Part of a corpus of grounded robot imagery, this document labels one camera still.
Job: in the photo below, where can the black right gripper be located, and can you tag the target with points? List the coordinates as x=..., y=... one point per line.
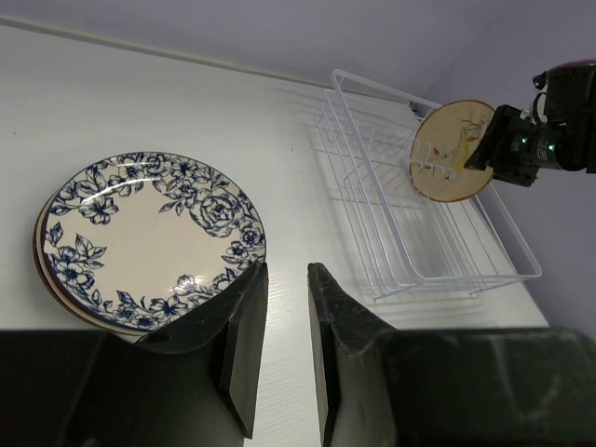
x=558, y=133

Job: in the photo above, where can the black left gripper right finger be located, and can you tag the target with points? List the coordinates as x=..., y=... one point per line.
x=377, y=385

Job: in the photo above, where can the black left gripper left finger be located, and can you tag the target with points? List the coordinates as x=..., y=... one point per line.
x=191, y=383

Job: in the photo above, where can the yellow brown plate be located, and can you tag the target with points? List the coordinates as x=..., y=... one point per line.
x=443, y=144

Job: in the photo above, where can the blue white patterned plate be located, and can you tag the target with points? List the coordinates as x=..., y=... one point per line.
x=140, y=239

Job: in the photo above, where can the red and teal plate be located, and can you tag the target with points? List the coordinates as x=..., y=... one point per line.
x=56, y=295

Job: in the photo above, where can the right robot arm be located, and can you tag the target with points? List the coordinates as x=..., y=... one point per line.
x=557, y=132

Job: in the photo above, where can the white wire dish rack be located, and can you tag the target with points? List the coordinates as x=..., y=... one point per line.
x=405, y=241

